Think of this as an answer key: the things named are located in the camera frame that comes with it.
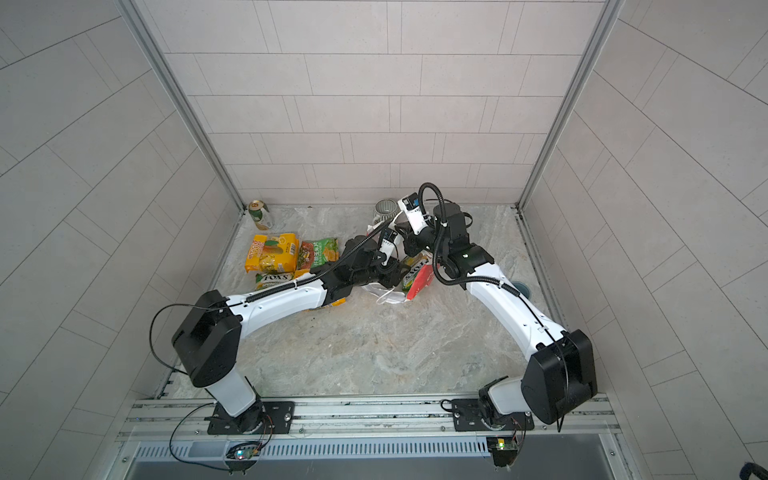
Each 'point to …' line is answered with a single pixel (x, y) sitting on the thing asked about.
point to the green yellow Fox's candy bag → (416, 262)
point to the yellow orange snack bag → (273, 254)
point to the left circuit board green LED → (246, 452)
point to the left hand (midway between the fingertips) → (414, 264)
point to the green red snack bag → (311, 254)
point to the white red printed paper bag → (416, 287)
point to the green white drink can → (259, 215)
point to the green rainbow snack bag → (266, 279)
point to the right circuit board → (504, 450)
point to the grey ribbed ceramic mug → (385, 209)
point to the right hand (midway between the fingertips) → (396, 226)
